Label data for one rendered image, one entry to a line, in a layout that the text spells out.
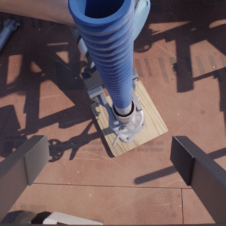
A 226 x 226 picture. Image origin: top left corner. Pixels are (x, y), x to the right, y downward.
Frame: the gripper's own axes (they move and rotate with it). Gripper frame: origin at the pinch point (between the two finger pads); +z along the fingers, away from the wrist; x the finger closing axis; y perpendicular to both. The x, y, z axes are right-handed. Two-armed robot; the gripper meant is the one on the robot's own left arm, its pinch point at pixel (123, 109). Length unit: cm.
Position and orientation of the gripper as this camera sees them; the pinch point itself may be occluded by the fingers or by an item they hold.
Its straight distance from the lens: 41.9
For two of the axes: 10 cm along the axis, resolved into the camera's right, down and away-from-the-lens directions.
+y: -1.1, -1.6, -9.8
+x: 9.1, -4.1, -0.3
